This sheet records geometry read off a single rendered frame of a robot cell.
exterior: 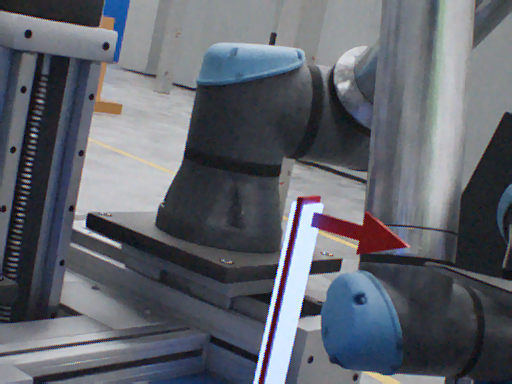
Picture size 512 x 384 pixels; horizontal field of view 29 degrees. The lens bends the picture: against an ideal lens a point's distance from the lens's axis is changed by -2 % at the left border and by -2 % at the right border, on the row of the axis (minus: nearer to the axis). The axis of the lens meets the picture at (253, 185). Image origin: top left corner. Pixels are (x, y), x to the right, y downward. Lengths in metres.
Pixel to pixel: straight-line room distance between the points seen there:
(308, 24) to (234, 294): 6.27
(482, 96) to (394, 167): 9.79
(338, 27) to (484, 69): 2.00
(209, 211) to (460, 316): 0.42
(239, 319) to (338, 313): 0.34
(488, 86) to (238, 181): 9.52
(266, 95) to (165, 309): 0.27
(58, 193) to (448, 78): 0.47
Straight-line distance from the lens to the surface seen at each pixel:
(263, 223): 1.13
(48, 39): 0.99
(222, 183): 1.11
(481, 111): 10.57
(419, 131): 0.76
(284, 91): 1.12
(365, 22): 11.31
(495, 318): 0.79
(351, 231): 0.54
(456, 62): 0.78
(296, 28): 7.28
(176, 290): 1.14
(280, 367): 0.57
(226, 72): 1.11
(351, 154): 1.17
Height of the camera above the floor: 1.27
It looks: 8 degrees down
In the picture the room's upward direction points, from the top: 12 degrees clockwise
